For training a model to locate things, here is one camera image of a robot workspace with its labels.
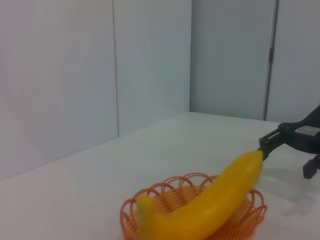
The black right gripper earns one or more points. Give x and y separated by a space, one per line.
307 140

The orange plastic woven basket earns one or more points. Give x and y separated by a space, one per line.
252 215

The yellow banana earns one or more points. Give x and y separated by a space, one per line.
212 205

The dark wall panel hinge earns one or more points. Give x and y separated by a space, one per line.
271 56

